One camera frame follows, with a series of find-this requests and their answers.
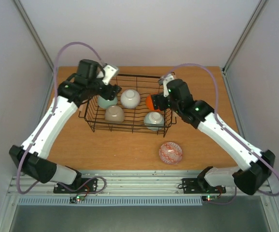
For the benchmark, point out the orange bowl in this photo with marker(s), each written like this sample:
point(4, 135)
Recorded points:
point(149, 104)

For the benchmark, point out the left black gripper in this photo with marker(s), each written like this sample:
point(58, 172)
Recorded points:
point(112, 93)

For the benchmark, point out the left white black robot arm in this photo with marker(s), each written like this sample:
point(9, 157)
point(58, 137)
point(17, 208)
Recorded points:
point(90, 79)

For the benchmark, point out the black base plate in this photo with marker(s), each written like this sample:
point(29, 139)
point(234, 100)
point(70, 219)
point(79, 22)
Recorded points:
point(191, 186)
point(86, 186)

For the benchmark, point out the pale green bowl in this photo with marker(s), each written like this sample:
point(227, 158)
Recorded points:
point(104, 104)
point(154, 121)

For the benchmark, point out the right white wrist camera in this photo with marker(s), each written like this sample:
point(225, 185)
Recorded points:
point(164, 80)

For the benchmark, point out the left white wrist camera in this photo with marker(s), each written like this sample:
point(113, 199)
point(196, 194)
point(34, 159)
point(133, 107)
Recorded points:
point(107, 73)

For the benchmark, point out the grey slotted cable duct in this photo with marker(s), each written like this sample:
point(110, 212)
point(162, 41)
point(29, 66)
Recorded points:
point(111, 201)

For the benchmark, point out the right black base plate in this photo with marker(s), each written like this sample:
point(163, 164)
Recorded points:
point(191, 186)

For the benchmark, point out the black wire dish rack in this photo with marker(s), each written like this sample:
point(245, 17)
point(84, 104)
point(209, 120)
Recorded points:
point(128, 111)

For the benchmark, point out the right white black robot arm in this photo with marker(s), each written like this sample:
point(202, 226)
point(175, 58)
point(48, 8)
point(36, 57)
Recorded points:
point(253, 165)

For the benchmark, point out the red bottom bowl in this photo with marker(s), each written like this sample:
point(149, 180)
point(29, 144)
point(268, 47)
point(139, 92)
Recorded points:
point(170, 153)

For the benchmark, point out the right circuit board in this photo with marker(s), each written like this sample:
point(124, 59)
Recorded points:
point(209, 198)

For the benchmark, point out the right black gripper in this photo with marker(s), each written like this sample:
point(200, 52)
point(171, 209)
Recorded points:
point(158, 102)

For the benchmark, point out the circuit board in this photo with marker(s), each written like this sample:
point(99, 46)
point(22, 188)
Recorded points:
point(209, 198)
point(78, 199)

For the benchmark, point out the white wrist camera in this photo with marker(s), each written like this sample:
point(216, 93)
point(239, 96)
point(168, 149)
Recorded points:
point(164, 80)
point(107, 73)

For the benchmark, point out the left circuit board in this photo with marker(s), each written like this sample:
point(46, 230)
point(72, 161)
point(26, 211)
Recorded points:
point(78, 199)

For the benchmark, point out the white bowl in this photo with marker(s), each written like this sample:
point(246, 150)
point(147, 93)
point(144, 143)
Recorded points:
point(114, 114)
point(130, 99)

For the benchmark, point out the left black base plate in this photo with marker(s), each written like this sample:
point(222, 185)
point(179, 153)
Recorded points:
point(86, 186)

